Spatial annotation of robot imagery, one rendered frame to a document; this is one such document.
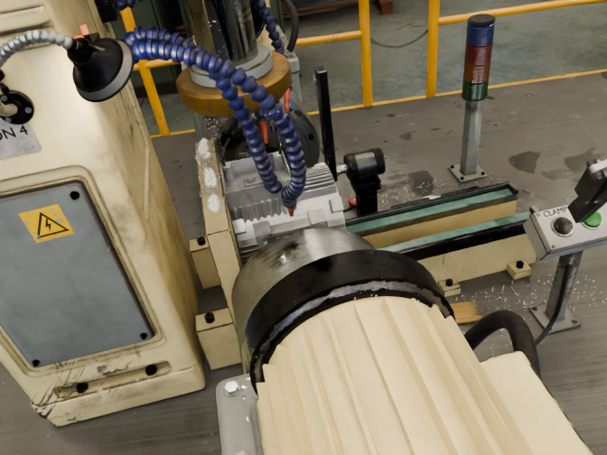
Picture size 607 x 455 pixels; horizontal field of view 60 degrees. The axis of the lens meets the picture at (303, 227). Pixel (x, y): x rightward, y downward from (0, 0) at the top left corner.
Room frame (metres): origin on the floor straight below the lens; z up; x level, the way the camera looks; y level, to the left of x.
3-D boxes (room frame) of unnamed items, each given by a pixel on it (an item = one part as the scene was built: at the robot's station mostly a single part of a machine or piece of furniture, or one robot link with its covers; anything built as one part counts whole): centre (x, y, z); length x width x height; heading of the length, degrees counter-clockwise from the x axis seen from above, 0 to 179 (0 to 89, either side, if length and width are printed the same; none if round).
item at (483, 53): (1.17, -0.47, 1.14); 0.06 x 0.06 x 0.04
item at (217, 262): (0.79, 0.19, 0.97); 0.30 x 0.11 x 0.34; 7
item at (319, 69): (0.96, -0.08, 1.12); 0.04 x 0.03 x 0.26; 97
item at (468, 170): (1.17, -0.47, 1.01); 0.08 x 0.08 x 0.42; 7
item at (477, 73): (1.17, -0.47, 1.10); 0.06 x 0.06 x 0.04
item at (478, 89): (1.17, -0.47, 1.05); 0.06 x 0.06 x 0.04
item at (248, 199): (0.80, 0.07, 1.11); 0.12 x 0.11 x 0.07; 96
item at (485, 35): (1.17, -0.47, 1.19); 0.06 x 0.06 x 0.04
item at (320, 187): (0.81, 0.03, 1.01); 0.20 x 0.19 x 0.19; 96
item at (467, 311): (0.69, -0.23, 0.80); 0.21 x 0.05 x 0.01; 89
